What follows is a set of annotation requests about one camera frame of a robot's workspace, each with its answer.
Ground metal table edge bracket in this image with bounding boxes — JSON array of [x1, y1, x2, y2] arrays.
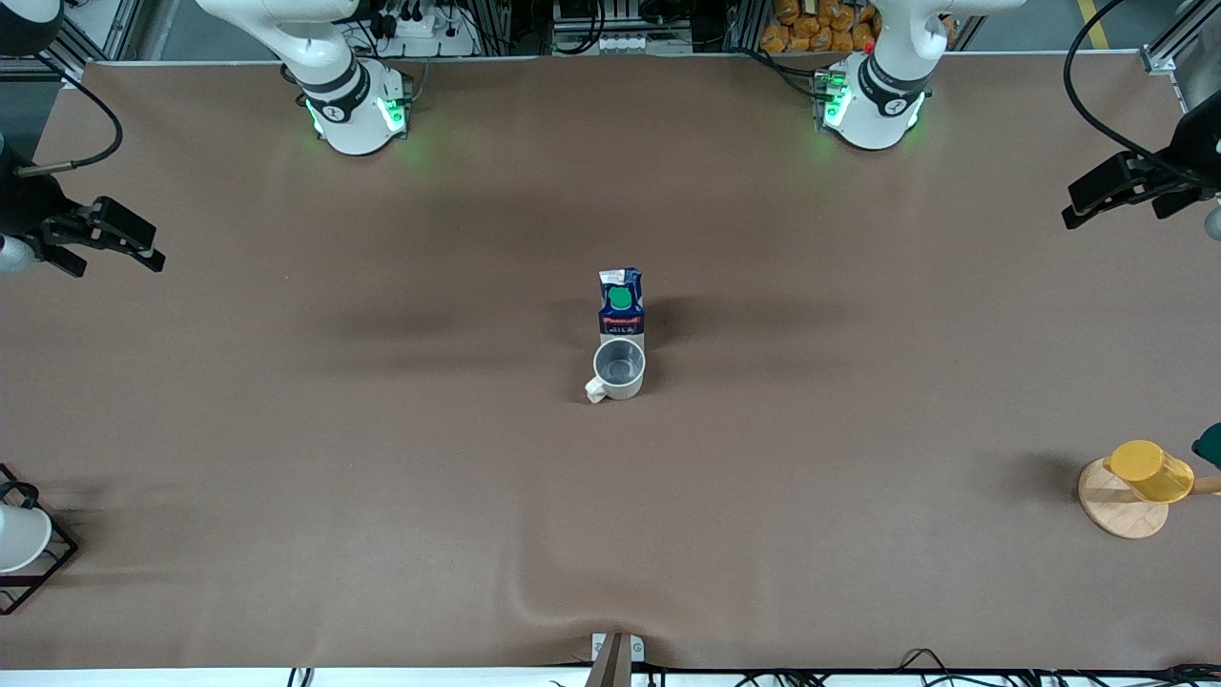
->
[[590, 632, 645, 687]]

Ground wooden mug stand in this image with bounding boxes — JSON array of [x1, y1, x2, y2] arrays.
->
[[1078, 456, 1221, 540]]

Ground black wire rack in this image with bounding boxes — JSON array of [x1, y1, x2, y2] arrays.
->
[[0, 463, 79, 616]]

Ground blue white milk carton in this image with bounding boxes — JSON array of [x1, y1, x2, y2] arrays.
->
[[598, 267, 647, 338]]

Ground white power strip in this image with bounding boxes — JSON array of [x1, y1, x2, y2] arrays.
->
[[601, 32, 693, 54]]

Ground orange snack packs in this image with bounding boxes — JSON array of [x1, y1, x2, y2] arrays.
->
[[760, 0, 880, 54]]

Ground grey mug with white handle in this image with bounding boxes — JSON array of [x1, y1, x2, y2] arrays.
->
[[584, 338, 647, 405]]

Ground yellow cup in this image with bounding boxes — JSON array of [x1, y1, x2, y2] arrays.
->
[[1104, 439, 1195, 504]]

